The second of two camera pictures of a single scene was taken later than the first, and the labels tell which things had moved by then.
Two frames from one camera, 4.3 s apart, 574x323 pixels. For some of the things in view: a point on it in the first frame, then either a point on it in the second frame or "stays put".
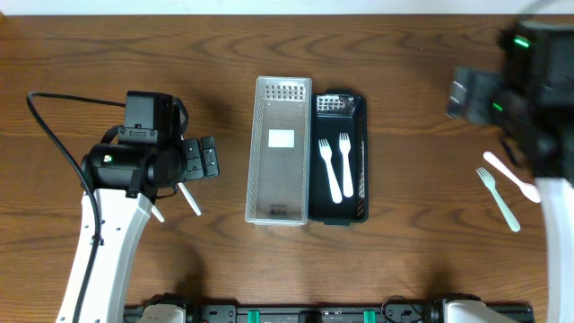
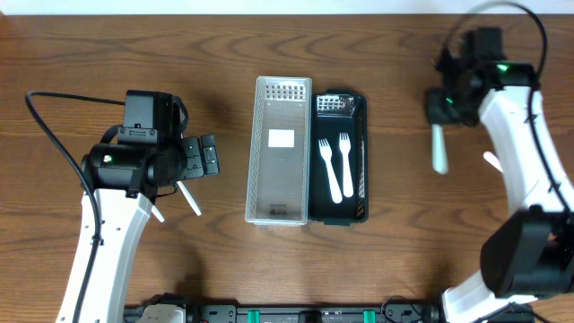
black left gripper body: x=190 y=163 stays put
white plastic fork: x=344 y=143 stays put
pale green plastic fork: x=490 y=184 → x=439 y=156
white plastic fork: x=326 y=153 stays put
